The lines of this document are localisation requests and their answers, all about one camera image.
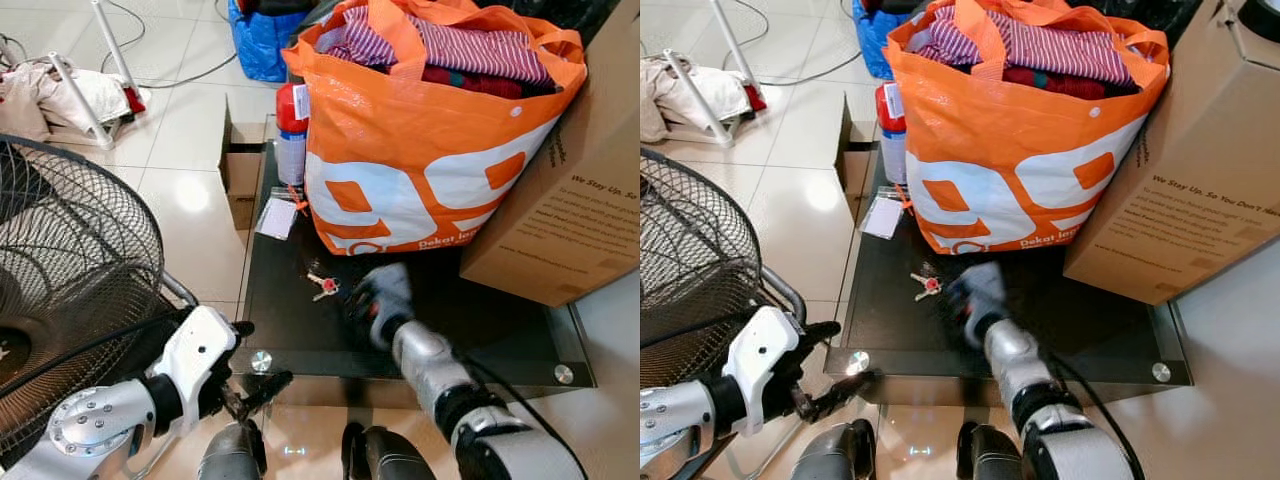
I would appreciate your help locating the white folding rack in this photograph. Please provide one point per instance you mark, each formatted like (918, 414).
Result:
(710, 105)
(85, 110)

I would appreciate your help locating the grey left robot leg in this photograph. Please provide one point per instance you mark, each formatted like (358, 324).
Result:
(232, 455)
(830, 455)

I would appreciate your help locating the black glass low table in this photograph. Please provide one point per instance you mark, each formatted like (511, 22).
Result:
(300, 330)
(1090, 330)

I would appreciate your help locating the grey robot leg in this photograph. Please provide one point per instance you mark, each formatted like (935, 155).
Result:
(390, 455)
(990, 455)
(830, 455)
(232, 455)

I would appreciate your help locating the black standing fan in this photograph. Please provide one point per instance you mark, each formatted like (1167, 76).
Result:
(70, 260)
(690, 270)

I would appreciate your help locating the grey right robot leg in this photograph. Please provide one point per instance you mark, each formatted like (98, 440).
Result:
(990, 455)
(390, 455)

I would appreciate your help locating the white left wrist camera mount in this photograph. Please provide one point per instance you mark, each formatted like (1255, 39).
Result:
(195, 350)
(760, 360)

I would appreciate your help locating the black fuzzy garment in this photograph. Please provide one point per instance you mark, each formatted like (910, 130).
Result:
(560, 15)
(1140, 15)

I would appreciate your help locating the dark red garment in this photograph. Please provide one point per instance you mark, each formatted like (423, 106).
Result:
(480, 82)
(1060, 82)

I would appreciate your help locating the large brown cardboard box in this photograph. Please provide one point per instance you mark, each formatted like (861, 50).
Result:
(580, 200)
(1190, 180)

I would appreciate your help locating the orange white shopping bag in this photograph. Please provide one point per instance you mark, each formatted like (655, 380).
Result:
(400, 150)
(1000, 150)

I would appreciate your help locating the keys with red tag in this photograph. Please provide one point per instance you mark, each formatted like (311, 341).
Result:
(325, 288)
(926, 286)

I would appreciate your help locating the red white spray can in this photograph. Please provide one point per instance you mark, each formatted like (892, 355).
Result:
(891, 140)
(291, 140)

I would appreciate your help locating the small open cardboard box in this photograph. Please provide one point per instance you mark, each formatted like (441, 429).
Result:
(240, 180)
(856, 165)

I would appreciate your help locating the beige cloth pile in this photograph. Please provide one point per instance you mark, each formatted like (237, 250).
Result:
(690, 95)
(30, 100)

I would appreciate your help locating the white paper tag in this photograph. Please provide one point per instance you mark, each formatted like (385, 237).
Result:
(276, 218)
(881, 218)

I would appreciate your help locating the black tape roll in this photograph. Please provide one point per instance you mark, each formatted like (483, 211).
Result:
(1262, 18)

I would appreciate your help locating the striped purple white garment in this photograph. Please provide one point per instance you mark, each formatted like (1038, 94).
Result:
(1060, 50)
(480, 50)

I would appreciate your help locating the blue plastic bag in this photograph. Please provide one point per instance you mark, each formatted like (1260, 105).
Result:
(262, 45)
(875, 40)

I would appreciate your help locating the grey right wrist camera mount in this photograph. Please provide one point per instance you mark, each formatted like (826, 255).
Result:
(392, 295)
(985, 295)

